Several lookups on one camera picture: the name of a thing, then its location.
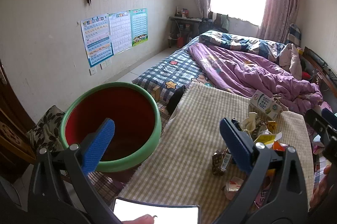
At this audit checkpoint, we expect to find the brown barcode snack wrapper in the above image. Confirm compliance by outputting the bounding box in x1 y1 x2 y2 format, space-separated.
212 148 232 176

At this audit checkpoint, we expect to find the person's right hand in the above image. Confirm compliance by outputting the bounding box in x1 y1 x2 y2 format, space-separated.
310 165 331 209

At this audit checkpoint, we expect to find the person's left hand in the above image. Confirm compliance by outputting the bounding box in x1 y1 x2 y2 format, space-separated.
122 214 156 224

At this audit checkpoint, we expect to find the yellow white snack bag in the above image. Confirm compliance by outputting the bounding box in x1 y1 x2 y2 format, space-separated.
254 132 283 146

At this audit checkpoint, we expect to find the orange snack wrapper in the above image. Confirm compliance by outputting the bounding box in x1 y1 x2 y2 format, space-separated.
272 141 289 152

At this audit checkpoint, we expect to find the white milk carton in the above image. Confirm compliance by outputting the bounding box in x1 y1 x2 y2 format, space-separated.
250 90 282 120

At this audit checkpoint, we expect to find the floral black white cushion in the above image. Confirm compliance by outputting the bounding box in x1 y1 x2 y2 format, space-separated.
26 105 64 153

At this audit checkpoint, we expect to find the dark wooden headboard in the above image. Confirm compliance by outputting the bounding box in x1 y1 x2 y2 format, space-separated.
300 47 336 97

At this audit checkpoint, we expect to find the red bin with green rim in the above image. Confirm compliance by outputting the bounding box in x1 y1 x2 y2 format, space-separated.
59 82 162 174

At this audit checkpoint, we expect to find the beige checkered mat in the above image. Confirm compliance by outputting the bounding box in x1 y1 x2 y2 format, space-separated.
119 83 314 223

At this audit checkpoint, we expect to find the pink snack wrapper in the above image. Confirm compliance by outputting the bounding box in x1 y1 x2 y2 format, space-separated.
254 176 273 208

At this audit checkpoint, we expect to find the purple quilt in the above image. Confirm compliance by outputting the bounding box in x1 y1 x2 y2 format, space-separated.
188 42 323 115

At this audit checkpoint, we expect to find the pink pillow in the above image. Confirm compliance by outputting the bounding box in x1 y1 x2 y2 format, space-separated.
279 43 302 80

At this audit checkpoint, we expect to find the blue plaid bed sheet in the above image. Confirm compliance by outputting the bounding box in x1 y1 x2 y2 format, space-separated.
131 36 211 104

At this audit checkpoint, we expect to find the patchwork blue blanket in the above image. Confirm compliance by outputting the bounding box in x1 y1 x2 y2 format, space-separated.
199 30 286 63

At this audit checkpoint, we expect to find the pink window curtain right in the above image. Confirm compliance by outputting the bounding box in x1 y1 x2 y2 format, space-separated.
258 0 299 43

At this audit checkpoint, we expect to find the dark side desk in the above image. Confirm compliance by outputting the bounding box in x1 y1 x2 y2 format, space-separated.
167 16 202 48

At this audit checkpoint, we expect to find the right teal wall poster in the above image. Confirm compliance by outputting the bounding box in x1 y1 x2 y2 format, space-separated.
131 8 148 47

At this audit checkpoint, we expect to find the middle white wall poster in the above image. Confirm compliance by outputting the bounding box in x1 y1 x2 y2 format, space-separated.
108 10 132 55

